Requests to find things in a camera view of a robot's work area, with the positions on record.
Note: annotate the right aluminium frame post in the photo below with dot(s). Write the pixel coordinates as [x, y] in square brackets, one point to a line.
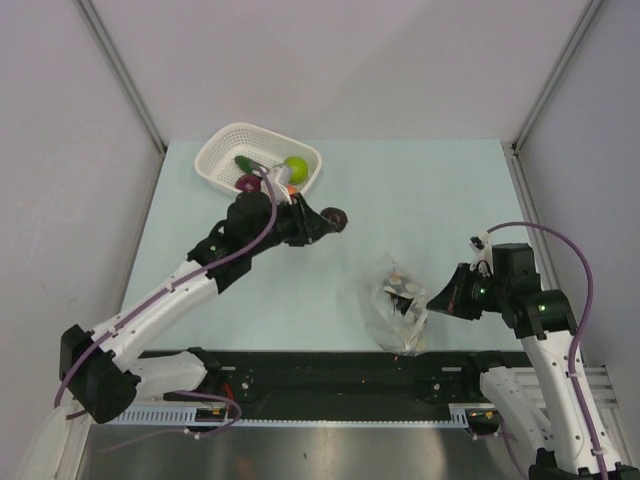
[588, 18]

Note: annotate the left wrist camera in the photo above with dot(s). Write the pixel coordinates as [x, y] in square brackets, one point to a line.
[251, 212]

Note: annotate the green fake fruit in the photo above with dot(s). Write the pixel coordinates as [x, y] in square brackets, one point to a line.
[299, 169]

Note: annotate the dark brown fake food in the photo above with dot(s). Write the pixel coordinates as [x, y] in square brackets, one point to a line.
[337, 218]

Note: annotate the aluminium frame post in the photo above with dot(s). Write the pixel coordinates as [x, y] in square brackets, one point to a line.
[588, 18]
[115, 63]

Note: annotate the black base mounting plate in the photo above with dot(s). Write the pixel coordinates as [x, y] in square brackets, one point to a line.
[343, 386]

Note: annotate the left aluminium frame post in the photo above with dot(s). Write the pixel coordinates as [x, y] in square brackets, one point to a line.
[115, 63]

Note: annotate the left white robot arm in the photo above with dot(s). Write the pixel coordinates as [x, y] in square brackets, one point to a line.
[104, 369]

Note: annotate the polka dot zip bag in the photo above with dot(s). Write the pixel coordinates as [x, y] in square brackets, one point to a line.
[392, 332]

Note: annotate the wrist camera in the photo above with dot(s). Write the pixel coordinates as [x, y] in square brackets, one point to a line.
[510, 265]
[251, 212]

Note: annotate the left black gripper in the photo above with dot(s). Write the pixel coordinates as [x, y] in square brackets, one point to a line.
[308, 225]

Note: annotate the dark fake grape bunch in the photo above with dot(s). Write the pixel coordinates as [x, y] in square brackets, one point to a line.
[399, 296]

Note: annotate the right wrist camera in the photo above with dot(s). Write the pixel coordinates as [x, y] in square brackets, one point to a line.
[510, 265]

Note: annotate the dark green fake cucumber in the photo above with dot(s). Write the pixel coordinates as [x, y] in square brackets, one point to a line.
[248, 165]

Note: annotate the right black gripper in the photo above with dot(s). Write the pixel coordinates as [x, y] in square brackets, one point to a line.
[451, 299]

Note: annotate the purple fake fruit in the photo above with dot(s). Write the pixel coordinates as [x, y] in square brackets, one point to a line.
[248, 183]

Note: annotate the white perforated plastic basket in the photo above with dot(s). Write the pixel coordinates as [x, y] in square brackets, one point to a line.
[216, 160]

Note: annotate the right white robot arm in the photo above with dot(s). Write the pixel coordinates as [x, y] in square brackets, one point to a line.
[567, 437]

